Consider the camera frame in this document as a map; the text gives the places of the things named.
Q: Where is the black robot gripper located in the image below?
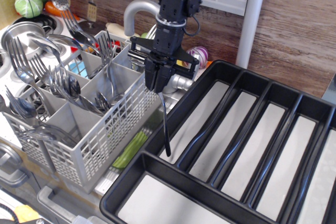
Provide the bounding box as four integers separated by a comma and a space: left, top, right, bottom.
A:
131, 19, 199, 93

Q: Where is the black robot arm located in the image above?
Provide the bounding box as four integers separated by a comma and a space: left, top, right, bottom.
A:
125, 0, 202, 93

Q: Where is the grey plastic cutlery basket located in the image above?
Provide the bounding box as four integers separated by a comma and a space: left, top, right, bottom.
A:
1, 30, 163, 195

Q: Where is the black cutlery tray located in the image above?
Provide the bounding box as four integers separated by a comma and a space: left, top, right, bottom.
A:
100, 60, 335, 223

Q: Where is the large steel spoon front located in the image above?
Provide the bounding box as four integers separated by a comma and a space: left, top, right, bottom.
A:
15, 124, 77, 148

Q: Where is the silver toy faucet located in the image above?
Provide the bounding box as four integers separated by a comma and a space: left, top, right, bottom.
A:
120, 0, 198, 94

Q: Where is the steel fork back compartment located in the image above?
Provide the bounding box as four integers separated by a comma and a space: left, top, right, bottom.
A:
145, 25, 157, 39

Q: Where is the purple toy onion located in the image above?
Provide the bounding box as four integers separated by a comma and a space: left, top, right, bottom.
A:
187, 46, 208, 69

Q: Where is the tall steel fork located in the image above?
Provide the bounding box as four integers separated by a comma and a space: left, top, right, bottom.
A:
61, 9, 100, 55

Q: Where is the green toy vegetable in sink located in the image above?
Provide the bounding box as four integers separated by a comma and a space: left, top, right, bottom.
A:
112, 131, 148, 169

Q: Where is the orange toy carrot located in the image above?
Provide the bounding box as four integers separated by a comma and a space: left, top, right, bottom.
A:
44, 1, 71, 17

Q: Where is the steel pot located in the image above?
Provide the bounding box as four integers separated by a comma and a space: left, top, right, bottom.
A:
1, 22, 53, 60

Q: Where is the green toy cabbage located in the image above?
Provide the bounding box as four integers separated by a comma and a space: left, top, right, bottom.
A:
14, 0, 44, 18

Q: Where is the large steel fork left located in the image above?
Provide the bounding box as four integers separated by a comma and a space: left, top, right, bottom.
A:
6, 37, 52, 115

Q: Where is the white metal post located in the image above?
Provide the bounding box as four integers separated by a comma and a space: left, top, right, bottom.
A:
236, 0, 263, 69

